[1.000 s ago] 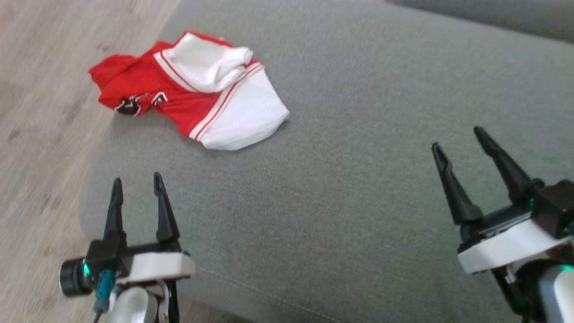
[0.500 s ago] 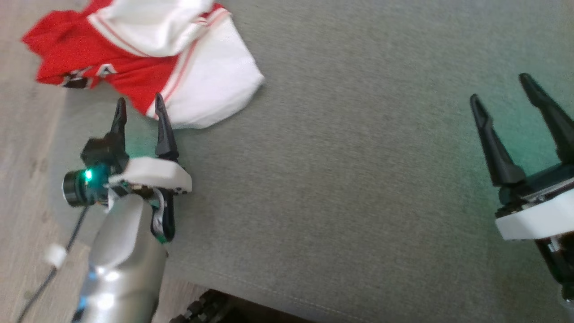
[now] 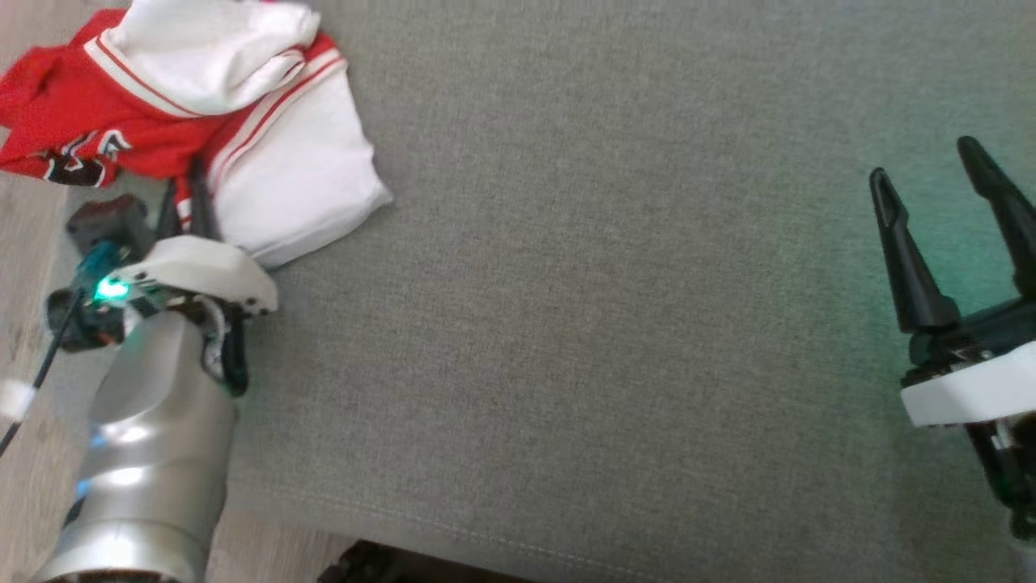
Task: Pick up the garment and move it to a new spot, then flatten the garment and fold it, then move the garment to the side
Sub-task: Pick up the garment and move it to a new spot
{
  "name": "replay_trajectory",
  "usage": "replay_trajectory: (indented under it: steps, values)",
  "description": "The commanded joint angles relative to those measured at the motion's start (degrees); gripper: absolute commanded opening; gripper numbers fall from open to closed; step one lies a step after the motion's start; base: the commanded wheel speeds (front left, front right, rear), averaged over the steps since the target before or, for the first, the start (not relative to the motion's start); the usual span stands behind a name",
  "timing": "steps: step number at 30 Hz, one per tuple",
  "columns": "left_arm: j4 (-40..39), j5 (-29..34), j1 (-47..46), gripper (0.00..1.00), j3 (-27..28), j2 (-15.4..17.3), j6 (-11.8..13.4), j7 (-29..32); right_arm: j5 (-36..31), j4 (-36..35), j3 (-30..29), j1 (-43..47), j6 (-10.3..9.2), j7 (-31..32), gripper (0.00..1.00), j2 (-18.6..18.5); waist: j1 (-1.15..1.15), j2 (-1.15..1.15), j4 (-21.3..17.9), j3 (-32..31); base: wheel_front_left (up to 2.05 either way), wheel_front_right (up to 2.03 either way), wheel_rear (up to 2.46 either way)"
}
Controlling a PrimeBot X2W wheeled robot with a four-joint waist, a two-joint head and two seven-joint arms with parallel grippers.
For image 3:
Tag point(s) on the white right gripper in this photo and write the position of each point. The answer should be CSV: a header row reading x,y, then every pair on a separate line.
x,y
971,389

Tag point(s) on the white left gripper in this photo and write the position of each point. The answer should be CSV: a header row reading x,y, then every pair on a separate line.
x,y
202,271

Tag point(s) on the white garment with red stripes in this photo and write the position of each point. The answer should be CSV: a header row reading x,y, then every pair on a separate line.
x,y
299,178

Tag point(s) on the red basketball jersey garment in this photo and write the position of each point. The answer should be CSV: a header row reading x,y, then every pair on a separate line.
x,y
65,105

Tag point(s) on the dark robot base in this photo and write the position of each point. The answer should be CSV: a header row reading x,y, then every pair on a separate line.
x,y
364,564

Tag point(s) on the dark left wrist camera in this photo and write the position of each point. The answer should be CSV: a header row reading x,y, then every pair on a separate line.
x,y
109,223

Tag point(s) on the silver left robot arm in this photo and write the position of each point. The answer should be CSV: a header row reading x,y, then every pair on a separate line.
x,y
154,453

